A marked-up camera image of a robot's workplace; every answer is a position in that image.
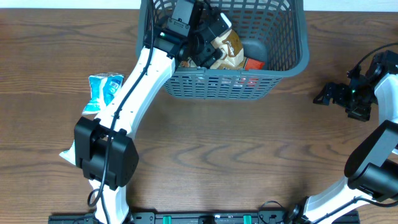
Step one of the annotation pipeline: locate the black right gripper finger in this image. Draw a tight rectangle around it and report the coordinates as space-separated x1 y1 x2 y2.
313 93 331 106
320 82 338 100

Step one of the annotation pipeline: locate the tan brown snack bag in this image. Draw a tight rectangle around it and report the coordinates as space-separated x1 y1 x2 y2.
186 28 246 71

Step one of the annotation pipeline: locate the orange pasta packet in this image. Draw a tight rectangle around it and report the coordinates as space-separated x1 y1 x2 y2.
178 57 266 72

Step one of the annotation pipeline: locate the blue white snack bag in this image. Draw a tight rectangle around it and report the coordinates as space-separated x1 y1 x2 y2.
82 72 124 115

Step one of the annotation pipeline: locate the teal white snack packet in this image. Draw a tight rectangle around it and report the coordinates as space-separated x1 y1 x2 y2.
59 141 76 166

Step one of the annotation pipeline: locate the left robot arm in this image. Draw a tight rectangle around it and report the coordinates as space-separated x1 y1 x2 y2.
71 12 231 223

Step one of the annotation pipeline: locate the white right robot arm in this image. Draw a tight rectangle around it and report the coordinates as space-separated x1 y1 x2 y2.
283 44 397 223

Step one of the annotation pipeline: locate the grey plastic basket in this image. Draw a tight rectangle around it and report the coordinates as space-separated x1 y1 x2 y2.
136 0 310 101

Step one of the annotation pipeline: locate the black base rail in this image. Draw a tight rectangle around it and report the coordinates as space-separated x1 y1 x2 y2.
47 209 360 224

